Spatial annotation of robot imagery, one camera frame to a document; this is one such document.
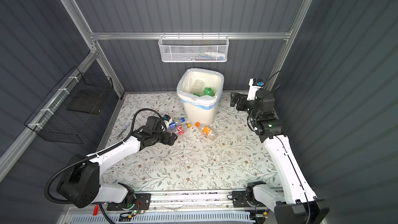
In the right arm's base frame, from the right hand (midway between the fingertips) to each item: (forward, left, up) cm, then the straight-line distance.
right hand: (241, 95), depth 70 cm
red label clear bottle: (-1, +32, -29) cm, 44 cm away
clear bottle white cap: (+22, +21, -15) cm, 34 cm away
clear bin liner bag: (+23, +12, -11) cm, 29 cm away
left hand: (-5, +38, -26) cm, 46 cm away
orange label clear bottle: (-1, +16, -30) cm, 34 cm away
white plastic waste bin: (+6, +21, -24) cm, 33 cm away
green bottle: (+18, +15, -15) cm, 28 cm away
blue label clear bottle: (+3, +38, -30) cm, 48 cm away
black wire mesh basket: (-7, +82, -5) cm, 82 cm away
